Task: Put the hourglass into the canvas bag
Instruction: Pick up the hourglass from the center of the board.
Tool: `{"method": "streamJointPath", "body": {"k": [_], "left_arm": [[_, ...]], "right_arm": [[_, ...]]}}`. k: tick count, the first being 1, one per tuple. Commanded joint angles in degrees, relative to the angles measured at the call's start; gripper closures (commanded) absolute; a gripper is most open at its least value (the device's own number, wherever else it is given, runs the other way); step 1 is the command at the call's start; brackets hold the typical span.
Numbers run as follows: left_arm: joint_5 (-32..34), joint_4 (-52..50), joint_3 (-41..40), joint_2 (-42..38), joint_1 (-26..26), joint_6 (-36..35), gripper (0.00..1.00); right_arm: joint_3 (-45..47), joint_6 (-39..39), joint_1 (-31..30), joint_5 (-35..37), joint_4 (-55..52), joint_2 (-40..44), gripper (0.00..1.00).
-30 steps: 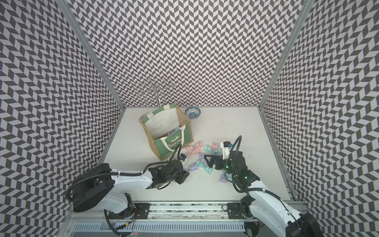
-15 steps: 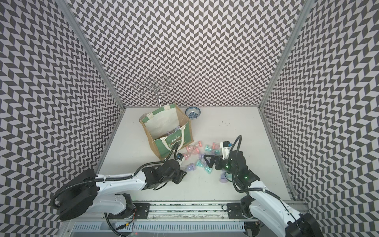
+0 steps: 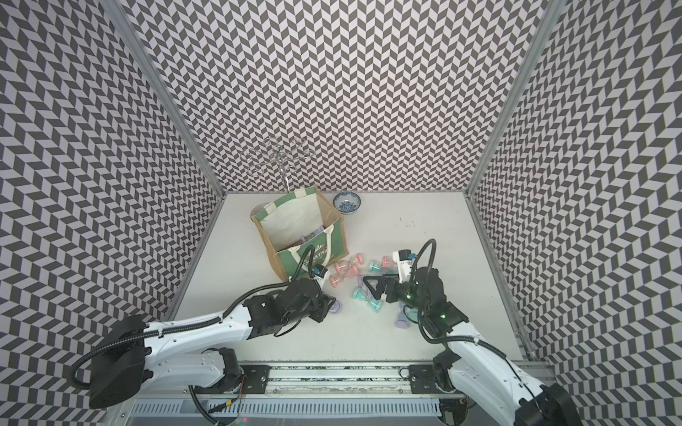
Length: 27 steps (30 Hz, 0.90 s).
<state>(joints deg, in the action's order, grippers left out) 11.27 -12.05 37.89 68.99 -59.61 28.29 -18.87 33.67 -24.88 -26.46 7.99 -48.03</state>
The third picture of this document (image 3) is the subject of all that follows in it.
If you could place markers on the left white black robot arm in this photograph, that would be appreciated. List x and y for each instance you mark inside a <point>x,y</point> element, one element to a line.
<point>197,352</point>

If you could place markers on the brown green canvas bag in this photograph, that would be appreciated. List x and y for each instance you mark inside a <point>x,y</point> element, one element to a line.
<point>283,222</point>

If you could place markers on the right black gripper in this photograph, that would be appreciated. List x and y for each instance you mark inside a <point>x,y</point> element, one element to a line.
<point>382,286</point>

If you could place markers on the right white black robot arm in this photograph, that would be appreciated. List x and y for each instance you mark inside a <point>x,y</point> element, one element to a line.
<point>470,364</point>

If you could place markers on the purple hourglass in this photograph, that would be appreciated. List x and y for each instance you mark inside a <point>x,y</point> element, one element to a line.
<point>402,320</point>
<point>335,308</point>
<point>312,234</point>

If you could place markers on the blue white ceramic bowl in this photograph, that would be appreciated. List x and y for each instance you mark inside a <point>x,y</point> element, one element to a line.
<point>347,202</point>

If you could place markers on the silver wire tree stand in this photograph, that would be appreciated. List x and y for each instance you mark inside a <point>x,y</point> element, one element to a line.
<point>278,154</point>

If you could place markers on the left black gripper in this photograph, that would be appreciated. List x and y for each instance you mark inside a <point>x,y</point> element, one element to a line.
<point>324,306</point>

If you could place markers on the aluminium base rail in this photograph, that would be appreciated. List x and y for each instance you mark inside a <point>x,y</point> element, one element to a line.
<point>341,380</point>

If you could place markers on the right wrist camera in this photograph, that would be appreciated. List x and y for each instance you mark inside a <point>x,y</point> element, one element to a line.
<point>403,260</point>

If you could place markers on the pink hourglass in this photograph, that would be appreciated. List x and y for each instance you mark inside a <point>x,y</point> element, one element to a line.
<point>350,267</point>

